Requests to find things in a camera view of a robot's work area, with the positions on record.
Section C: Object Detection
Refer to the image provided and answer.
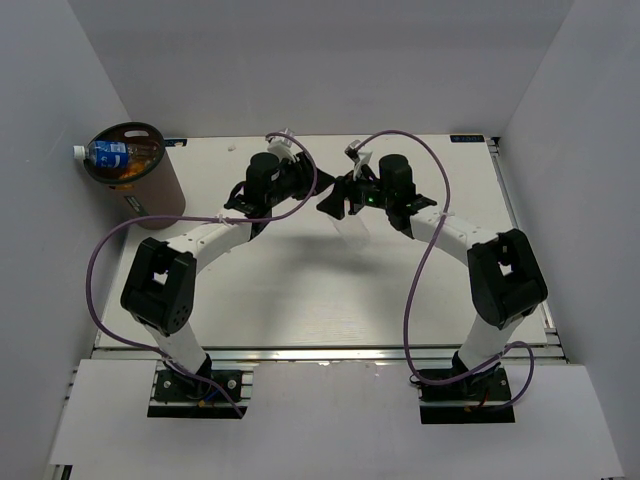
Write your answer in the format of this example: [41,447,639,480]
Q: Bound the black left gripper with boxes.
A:
[266,152,335,208]

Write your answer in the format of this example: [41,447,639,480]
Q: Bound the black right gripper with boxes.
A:
[317,162,393,221]

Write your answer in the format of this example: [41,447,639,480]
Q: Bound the clear bottle blue-white cap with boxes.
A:
[327,215,371,250]

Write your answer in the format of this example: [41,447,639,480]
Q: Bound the orange juice bottle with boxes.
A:
[102,160,152,180]

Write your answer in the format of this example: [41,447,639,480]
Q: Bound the blue label clear bottle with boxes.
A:
[72,140,159,169]

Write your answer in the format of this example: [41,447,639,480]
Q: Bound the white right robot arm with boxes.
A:
[317,147,548,399]

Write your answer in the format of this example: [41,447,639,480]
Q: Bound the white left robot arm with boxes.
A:
[121,152,335,399]

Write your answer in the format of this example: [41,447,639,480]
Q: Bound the small sticker near bin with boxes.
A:
[164,138,188,147]

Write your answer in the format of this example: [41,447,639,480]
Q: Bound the brown cylindrical bin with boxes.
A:
[79,122,186,230]

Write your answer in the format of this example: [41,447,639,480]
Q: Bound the blue table label sticker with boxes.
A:
[450,134,485,143]

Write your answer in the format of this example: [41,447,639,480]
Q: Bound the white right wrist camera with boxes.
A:
[344,140,372,180]

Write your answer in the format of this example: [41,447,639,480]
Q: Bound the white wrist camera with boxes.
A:
[265,128,298,163]
[344,140,372,180]

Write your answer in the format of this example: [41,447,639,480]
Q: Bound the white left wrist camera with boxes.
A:
[265,128,298,163]

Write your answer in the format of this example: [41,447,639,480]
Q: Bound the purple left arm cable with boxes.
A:
[85,130,319,418]

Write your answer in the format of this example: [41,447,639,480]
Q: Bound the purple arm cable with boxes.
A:
[85,130,319,418]
[349,130,535,412]

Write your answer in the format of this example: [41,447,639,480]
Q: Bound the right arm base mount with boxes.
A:
[409,366,515,425]

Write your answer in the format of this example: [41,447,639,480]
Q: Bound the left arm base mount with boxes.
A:
[147,366,253,420]

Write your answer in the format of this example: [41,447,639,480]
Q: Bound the aluminium right side rail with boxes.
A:
[486,137,568,363]

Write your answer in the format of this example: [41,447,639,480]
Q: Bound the aluminium rail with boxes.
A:
[92,345,481,365]
[486,137,568,363]

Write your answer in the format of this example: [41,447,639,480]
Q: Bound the aluminium front rail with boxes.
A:
[92,345,481,365]

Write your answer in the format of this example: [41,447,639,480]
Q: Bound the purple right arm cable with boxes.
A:
[349,130,535,412]

